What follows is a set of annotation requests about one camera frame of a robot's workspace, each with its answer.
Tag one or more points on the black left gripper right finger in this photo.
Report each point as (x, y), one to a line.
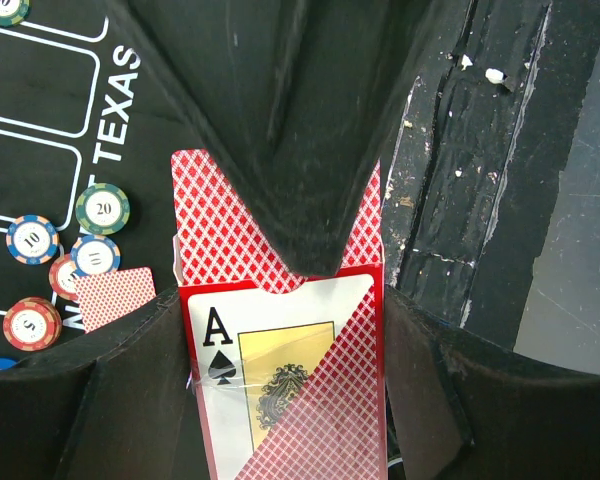
(466, 408)

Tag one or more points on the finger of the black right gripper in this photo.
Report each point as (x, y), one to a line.
(293, 99)

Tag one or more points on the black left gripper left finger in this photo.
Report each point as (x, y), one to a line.
(106, 405)

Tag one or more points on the red backed playing card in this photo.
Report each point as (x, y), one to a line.
(106, 297)

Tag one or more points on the blue poker chip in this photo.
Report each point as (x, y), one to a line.
(94, 255)
(32, 239)

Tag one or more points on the red playing card deck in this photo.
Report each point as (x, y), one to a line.
(288, 370)

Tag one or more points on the green poker chip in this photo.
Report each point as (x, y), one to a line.
(13, 12)
(102, 209)

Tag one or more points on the black texas holdem poker mat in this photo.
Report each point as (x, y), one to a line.
(77, 104)

